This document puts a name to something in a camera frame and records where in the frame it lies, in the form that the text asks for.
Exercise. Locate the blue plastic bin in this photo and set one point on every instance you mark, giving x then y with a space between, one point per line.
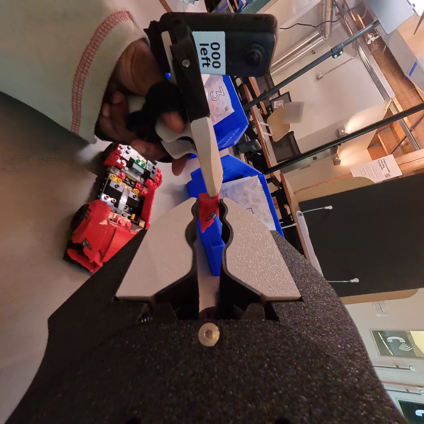
237 126
212 255

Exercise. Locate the person's left hand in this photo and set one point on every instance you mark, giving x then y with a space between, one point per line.
132 66

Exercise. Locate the grey desk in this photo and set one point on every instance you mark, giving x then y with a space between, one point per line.
33 198

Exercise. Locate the black metal pole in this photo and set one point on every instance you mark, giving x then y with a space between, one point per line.
311 64
364 131

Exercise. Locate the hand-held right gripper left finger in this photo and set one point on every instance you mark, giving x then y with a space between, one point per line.
159 255

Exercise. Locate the red toy brick car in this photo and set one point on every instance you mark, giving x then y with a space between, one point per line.
99 238

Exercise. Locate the person's left forearm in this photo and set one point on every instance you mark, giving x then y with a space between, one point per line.
49 49

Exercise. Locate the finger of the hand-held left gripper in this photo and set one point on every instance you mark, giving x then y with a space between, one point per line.
207 149

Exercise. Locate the black wall panel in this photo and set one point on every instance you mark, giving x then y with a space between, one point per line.
364 238

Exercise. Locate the beige chair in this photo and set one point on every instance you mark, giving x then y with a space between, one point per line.
280 124

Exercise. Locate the white paper notice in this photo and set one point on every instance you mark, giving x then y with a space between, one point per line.
377 169

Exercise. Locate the white printed paper bag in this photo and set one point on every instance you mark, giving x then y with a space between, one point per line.
220 99
248 195

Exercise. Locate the silver wall pipes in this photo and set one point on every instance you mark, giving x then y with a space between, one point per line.
298 48

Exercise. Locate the green phone sign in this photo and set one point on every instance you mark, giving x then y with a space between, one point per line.
412 409
397 344

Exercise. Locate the red curved brick piece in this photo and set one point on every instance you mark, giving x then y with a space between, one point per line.
207 212

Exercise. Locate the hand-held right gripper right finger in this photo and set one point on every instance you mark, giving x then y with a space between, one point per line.
261 258

